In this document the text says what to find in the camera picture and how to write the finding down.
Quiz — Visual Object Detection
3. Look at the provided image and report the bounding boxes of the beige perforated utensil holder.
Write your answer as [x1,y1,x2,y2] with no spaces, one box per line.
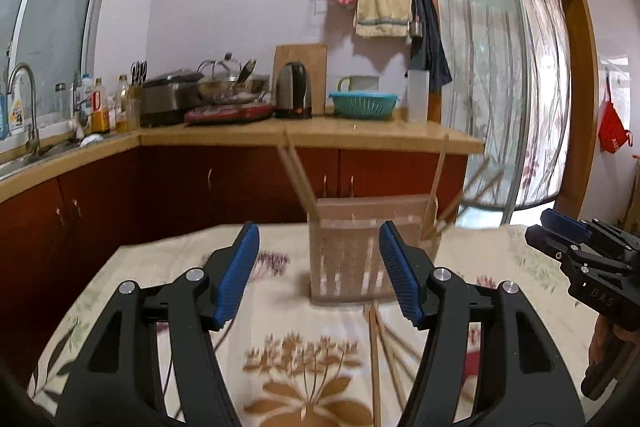
[309,194,439,306]

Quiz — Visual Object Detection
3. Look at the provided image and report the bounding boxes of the white mug green handle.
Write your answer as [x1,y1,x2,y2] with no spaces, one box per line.
[336,75,380,92]

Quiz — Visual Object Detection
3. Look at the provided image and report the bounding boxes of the wooden cutting board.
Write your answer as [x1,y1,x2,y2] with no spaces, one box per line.
[273,43,328,116]

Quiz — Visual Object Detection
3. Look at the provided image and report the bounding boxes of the white spray bottle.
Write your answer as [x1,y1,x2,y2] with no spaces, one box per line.
[8,80,25,135]

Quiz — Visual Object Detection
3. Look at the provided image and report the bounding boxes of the red kitchen cabinets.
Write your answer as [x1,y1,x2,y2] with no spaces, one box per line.
[0,145,469,383]

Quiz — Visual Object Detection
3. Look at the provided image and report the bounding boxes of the dark hanging cloth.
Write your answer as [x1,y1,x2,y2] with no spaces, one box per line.
[409,0,452,92]

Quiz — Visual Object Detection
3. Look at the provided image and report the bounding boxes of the steel wok with lid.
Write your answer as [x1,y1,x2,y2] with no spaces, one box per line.
[198,52,271,105]

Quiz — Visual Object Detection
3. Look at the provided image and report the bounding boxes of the wooden door frame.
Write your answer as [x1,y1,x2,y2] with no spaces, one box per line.
[435,0,599,218]

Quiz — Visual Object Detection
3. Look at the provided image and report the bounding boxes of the steel rice cooker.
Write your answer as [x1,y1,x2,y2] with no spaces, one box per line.
[140,69,204,128]

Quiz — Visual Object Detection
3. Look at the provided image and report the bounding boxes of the oil bottle red label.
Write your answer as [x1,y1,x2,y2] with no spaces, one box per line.
[91,78,111,134]

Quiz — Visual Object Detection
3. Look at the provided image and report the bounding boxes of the chrome kitchen faucet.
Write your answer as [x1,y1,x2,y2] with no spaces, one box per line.
[6,62,42,155]

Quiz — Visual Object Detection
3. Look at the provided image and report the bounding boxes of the wooden countertop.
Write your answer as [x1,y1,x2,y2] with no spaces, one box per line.
[1,117,485,202]

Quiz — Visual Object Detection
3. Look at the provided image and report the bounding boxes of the kitchen window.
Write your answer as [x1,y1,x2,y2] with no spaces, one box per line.
[1,0,98,138]

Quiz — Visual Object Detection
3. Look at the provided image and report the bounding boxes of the red hanging bag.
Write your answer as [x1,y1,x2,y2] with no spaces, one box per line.
[598,72,634,154]

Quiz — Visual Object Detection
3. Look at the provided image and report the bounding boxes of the person's right hand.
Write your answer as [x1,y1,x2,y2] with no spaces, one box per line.
[588,315,640,365]

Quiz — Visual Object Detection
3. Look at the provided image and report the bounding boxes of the floral tablecloth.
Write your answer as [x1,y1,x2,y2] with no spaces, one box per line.
[27,225,596,426]

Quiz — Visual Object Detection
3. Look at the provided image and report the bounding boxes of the stainless electric kettle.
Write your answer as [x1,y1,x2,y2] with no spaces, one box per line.
[274,61,312,119]

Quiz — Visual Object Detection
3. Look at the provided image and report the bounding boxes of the red induction cooker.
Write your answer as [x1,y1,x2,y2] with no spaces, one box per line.
[184,103,274,126]

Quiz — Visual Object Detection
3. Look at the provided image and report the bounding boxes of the sheer patterned curtain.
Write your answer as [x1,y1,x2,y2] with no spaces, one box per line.
[439,0,572,229]

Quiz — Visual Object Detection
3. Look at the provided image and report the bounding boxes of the knife block with scissors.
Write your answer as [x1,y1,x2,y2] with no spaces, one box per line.
[127,61,148,131]

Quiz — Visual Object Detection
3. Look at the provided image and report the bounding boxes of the white plastic container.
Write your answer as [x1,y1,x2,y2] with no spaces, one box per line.
[407,69,430,124]

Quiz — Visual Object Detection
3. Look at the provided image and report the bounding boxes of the teal plastic colander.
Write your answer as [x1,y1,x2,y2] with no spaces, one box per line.
[330,91,398,120]

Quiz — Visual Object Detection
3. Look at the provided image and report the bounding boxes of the beige hanging towel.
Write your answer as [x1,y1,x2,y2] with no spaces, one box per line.
[354,0,412,39]

